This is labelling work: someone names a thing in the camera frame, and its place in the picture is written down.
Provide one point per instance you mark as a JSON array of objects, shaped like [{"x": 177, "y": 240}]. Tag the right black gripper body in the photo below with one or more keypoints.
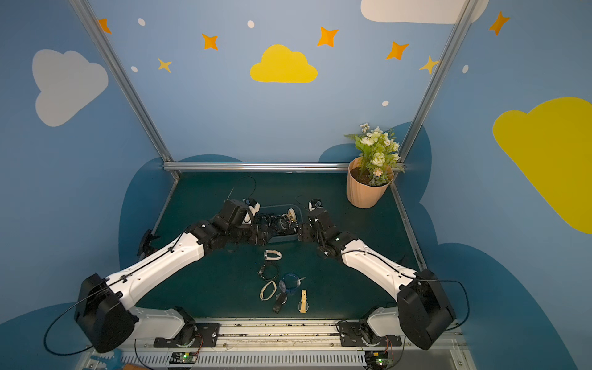
[{"x": 302, "y": 229}]

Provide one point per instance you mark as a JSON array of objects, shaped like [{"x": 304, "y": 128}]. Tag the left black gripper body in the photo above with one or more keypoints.
[{"x": 267, "y": 222}]

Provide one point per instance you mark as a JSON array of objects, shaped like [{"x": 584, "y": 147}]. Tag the tan small watch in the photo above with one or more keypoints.
[{"x": 291, "y": 214}]

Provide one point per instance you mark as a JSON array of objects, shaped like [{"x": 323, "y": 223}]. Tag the white strap watch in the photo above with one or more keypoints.
[{"x": 272, "y": 255}]

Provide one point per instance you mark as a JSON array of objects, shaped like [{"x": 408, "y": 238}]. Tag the blue translucent watch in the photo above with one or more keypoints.
[{"x": 290, "y": 283}]

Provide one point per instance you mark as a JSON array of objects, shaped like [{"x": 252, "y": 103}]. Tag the black round watch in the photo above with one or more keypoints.
[{"x": 269, "y": 271}]

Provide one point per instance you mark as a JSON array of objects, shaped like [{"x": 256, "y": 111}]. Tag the cream band watch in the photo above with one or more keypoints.
[{"x": 268, "y": 291}]

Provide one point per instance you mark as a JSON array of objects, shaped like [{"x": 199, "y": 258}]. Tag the black strap watch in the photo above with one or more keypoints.
[{"x": 280, "y": 301}]

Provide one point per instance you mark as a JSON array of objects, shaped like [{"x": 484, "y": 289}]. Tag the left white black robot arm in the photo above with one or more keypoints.
[{"x": 104, "y": 308}]

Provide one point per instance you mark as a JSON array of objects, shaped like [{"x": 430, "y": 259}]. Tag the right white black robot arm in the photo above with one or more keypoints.
[{"x": 423, "y": 310}]

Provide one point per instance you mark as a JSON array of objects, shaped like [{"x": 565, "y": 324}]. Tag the blue plastic storage box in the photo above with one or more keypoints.
[{"x": 266, "y": 216}]

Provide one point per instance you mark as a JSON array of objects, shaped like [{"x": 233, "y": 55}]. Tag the peach ribbed flower pot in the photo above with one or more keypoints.
[{"x": 361, "y": 195}]

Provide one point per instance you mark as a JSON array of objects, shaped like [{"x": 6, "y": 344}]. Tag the red emergency button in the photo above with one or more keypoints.
[{"x": 145, "y": 248}]

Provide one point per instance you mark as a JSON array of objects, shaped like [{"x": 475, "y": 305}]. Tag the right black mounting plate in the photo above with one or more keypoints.
[{"x": 356, "y": 334}]

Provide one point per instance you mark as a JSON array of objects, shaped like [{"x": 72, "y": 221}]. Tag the black mounting plate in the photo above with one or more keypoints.
[
  {"x": 356, "y": 334},
  {"x": 198, "y": 335}
]

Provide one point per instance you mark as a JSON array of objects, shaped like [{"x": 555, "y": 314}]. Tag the white artificial flower plant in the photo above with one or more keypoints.
[{"x": 379, "y": 157}]

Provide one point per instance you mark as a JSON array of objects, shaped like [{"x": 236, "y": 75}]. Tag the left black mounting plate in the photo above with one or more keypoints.
[{"x": 198, "y": 335}]

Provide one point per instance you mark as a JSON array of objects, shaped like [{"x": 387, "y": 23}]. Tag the right green circuit board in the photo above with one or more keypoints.
[{"x": 376, "y": 360}]

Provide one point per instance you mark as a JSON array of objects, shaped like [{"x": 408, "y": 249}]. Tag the green circuit board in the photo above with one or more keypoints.
[
  {"x": 183, "y": 358},
  {"x": 376, "y": 360}
]

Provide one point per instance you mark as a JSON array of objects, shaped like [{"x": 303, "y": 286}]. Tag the left green circuit board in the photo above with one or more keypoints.
[{"x": 183, "y": 358}]

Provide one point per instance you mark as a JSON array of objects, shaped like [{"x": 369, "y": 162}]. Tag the blue plastic clamp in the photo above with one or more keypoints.
[{"x": 113, "y": 362}]

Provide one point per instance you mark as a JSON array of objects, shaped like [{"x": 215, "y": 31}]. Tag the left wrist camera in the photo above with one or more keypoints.
[{"x": 253, "y": 209}]

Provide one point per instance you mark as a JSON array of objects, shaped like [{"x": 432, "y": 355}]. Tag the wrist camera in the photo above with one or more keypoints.
[
  {"x": 253, "y": 209},
  {"x": 314, "y": 204}
]

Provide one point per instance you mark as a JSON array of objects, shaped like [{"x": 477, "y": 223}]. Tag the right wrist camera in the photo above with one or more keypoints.
[{"x": 314, "y": 204}]

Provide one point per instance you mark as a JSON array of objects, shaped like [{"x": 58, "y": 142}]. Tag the horizontal aluminium frame bar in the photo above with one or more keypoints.
[{"x": 255, "y": 167}]

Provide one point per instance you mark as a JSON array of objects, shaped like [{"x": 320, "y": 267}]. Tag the left aluminium frame post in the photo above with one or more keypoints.
[{"x": 100, "y": 39}]

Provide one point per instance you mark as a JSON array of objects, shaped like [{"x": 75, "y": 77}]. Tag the aluminium frame post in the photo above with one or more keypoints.
[
  {"x": 452, "y": 47},
  {"x": 100, "y": 39}
]

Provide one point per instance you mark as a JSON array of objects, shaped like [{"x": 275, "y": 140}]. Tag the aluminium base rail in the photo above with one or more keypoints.
[{"x": 289, "y": 344}]

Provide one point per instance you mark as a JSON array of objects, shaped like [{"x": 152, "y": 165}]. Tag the right aluminium frame post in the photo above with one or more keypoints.
[{"x": 452, "y": 47}]

